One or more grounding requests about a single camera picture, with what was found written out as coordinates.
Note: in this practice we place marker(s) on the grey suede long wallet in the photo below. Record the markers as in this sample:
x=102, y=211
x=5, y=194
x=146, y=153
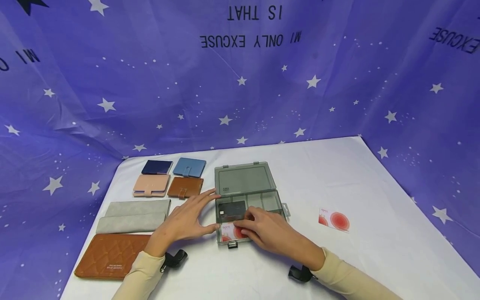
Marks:
x=133, y=216

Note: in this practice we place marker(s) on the person's right forearm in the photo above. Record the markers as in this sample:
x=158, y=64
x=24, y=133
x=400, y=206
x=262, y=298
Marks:
x=352, y=279

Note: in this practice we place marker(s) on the white card with red circles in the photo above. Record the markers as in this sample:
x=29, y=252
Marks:
x=333, y=219
x=228, y=232

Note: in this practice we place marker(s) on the person's left forearm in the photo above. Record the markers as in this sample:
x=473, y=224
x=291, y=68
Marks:
x=140, y=277

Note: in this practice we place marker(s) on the person's left thumb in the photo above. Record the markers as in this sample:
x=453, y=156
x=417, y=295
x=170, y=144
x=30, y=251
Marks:
x=209, y=230

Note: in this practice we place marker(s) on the small brown card wallet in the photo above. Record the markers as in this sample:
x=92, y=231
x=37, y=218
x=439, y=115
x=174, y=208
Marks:
x=185, y=187

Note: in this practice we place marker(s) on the person's right hand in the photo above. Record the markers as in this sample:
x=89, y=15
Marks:
x=281, y=237

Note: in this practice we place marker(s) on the blue card wallet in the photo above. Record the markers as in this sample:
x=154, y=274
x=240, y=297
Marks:
x=189, y=167

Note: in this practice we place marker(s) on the black card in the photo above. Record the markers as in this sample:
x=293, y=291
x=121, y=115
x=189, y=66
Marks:
x=231, y=210

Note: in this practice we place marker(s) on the person's right fingers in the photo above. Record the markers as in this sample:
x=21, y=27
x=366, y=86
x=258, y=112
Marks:
x=252, y=225

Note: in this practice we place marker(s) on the brown quilted long wallet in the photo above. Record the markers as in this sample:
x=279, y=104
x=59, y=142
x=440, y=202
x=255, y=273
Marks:
x=110, y=255

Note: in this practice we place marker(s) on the navy card wallet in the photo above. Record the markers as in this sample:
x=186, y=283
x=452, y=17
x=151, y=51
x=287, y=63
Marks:
x=156, y=167

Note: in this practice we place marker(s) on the pink card wallet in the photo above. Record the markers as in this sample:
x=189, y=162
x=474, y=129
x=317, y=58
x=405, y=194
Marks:
x=151, y=185

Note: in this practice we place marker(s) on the person's left hand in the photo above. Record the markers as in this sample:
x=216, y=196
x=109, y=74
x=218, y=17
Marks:
x=180, y=225

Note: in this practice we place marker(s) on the person's left fingers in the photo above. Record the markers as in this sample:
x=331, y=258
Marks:
x=202, y=198

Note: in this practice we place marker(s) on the grey transparent plastic box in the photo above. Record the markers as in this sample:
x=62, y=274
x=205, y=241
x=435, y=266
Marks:
x=243, y=179

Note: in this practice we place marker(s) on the black wrist band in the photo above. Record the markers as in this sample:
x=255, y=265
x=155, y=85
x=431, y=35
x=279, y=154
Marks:
x=300, y=273
x=174, y=259

